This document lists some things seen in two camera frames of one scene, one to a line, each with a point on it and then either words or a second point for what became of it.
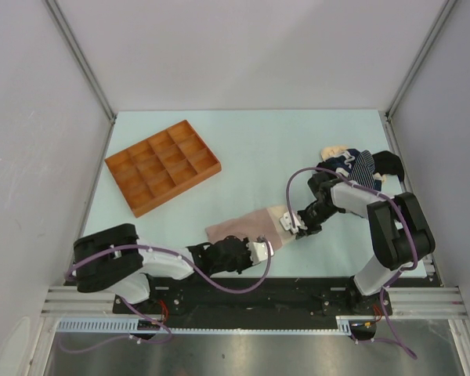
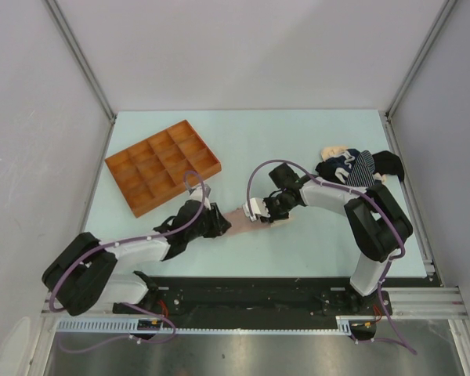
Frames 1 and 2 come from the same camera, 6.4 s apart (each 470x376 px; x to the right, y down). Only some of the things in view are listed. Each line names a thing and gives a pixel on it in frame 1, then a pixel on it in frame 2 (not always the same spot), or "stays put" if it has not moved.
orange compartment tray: (162, 166) stays put
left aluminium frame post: (82, 59) stays put
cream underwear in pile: (329, 151) stays put
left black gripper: (247, 263) → (218, 224)
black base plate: (254, 298) stays put
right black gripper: (307, 229) → (273, 217)
